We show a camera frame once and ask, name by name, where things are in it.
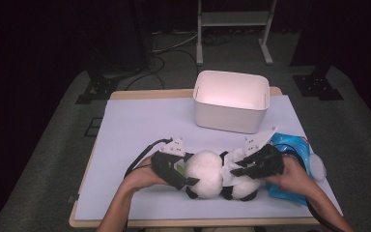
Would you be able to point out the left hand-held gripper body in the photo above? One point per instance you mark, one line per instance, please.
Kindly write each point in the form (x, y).
(164, 164)

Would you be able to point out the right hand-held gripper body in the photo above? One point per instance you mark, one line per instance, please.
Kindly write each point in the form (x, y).
(269, 162)

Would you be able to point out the white wet wipe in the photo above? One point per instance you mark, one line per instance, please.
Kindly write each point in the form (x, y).
(228, 177)

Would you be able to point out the panda plush toy with bamboo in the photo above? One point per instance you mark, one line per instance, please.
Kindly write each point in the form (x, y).
(206, 174)

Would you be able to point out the blue wet wipes packet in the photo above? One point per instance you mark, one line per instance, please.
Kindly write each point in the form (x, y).
(294, 145)

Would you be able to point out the white plastic storage box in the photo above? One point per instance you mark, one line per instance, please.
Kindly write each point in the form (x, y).
(232, 96)

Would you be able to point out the person's left hand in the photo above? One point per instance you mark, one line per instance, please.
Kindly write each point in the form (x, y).
(143, 175)

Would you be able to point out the person's right hand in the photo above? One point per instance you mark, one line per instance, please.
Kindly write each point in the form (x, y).
(294, 179)

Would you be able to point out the black stand base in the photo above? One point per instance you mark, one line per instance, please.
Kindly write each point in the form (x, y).
(98, 88)
(317, 87)

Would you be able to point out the white metal stand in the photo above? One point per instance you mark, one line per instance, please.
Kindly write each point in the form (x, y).
(232, 18)

